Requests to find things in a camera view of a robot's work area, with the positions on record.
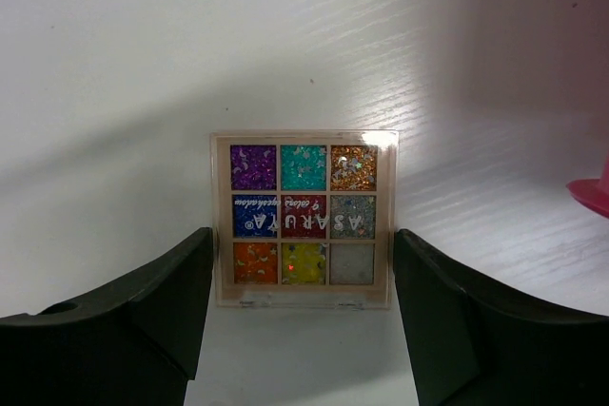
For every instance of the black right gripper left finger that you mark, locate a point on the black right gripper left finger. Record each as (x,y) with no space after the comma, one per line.
(135,340)

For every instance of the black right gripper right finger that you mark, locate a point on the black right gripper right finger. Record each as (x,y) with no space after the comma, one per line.
(473,340)

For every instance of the pink drawer black knob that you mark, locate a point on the pink drawer black knob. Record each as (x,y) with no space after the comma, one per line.
(592,193)

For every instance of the glitter nine-colour palette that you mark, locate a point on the glitter nine-colour palette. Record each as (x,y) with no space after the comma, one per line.
(304,218)

